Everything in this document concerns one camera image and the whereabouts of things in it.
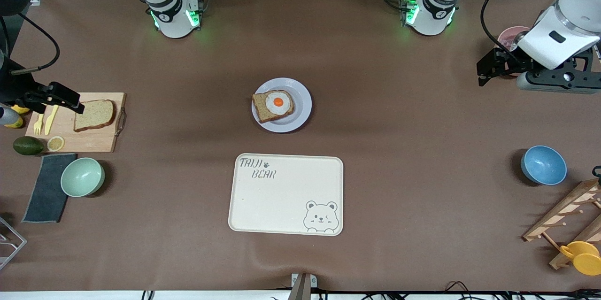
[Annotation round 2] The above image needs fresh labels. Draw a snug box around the brown bread slice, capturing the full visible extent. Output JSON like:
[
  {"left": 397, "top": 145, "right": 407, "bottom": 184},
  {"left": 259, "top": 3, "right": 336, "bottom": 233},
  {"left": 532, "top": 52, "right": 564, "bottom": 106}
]
[
  {"left": 252, "top": 90, "right": 295, "bottom": 124},
  {"left": 73, "top": 100, "right": 116, "bottom": 132}
]

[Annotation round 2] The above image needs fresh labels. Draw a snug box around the lavender round plate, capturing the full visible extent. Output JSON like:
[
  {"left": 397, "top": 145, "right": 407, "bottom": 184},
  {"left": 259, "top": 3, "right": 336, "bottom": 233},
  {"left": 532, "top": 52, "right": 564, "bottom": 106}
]
[{"left": 251, "top": 77, "right": 313, "bottom": 133}]

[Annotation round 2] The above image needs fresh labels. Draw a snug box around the fried egg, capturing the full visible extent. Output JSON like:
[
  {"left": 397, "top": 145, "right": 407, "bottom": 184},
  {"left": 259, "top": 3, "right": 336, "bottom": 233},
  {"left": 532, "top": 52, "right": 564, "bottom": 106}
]
[{"left": 265, "top": 93, "right": 292, "bottom": 115}]

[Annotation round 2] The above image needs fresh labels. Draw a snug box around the yellow plastic knife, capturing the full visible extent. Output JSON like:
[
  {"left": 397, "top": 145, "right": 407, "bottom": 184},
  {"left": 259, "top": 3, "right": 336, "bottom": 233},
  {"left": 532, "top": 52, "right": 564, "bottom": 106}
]
[{"left": 45, "top": 104, "right": 60, "bottom": 135}]

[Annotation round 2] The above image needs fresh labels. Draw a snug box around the pink bowl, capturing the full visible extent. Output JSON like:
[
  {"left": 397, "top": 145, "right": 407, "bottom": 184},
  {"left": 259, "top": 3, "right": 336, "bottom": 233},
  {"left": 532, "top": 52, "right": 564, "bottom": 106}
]
[{"left": 498, "top": 26, "right": 531, "bottom": 77}]

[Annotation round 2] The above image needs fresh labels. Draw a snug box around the green avocado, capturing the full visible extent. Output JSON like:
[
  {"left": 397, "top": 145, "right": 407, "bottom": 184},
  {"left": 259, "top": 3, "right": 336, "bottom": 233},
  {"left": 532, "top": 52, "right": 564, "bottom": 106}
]
[{"left": 13, "top": 136, "right": 45, "bottom": 155}]

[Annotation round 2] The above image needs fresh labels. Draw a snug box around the wooden cutting board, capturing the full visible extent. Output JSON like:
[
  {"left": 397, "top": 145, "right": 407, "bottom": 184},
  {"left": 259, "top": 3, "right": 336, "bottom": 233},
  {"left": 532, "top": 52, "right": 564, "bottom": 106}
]
[{"left": 24, "top": 92, "right": 126, "bottom": 153}]

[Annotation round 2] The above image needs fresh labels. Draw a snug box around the mint green bowl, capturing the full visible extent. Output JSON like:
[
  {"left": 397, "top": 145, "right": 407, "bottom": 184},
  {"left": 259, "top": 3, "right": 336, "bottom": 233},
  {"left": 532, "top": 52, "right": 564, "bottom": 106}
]
[{"left": 60, "top": 157, "right": 105, "bottom": 198}]

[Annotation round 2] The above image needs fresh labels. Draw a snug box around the dark grey cloth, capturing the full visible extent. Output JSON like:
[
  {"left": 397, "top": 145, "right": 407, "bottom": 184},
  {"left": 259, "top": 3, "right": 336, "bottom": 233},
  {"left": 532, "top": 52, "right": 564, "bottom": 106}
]
[{"left": 21, "top": 153, "right": 77, "bottom": 223}]

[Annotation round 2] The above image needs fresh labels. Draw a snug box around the blue bowl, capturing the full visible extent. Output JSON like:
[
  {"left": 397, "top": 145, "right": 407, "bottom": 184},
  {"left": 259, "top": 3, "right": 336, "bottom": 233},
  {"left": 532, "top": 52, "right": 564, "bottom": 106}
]
[{"left": 520, "top": 145, "right": 568, "bottom": 186}]

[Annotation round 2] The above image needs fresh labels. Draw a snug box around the wooden peg rack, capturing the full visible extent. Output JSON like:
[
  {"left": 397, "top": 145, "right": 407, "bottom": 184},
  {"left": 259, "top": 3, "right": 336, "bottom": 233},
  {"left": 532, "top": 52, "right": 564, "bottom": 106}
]
[{"left": 523, "top": 178, "right": 601, "bottom": 271}]

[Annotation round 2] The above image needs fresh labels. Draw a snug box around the yellow cup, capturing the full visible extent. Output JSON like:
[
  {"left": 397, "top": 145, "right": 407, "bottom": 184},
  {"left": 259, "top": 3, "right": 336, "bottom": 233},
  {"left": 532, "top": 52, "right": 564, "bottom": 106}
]
[{"left": 560, "top": 241, "right": 601, "bottom": 276}]

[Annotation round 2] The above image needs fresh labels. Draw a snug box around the cream bear print tray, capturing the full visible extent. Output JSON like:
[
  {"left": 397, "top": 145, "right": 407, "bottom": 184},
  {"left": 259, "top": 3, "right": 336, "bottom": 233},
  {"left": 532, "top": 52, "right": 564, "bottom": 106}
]
[{"left": 228, "top": 153, "right": 344, "bottom": 237}]

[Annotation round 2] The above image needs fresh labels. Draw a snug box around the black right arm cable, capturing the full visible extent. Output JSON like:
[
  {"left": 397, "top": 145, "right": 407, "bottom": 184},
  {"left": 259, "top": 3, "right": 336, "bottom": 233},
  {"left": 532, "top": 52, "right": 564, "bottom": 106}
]
[{"left": 0, "top": 14, "right": 61, "bottom": 76}]

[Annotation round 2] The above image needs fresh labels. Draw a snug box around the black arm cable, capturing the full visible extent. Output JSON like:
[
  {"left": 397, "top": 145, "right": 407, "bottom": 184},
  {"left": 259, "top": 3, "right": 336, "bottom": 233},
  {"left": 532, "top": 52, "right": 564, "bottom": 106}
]
[
  {"left": 0, "top": 14, "right": 61, "bottom": 76},
  {"left": 481, "top": 0, "right": 592, "bottom": 63}
]

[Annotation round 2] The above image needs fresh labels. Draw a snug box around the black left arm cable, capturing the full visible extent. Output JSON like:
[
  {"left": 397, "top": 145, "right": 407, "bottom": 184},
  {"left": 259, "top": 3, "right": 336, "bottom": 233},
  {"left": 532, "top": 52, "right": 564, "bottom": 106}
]
[{"left": 481, "top": 0, "right": 592, "bottom": 63}]

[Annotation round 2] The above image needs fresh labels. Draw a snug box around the metal wire rack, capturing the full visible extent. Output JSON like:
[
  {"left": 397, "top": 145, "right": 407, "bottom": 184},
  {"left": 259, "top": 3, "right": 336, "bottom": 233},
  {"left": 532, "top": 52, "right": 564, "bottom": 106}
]
[{"left": 0, "top": 216, "right": 27, "bottom": 271}]

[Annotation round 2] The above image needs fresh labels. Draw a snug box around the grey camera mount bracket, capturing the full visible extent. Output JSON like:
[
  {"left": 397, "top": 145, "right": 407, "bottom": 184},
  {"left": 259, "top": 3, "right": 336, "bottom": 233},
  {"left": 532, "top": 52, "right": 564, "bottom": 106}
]
[{"left": 287, "top": 273, "right": 318, "bottom": 300}]

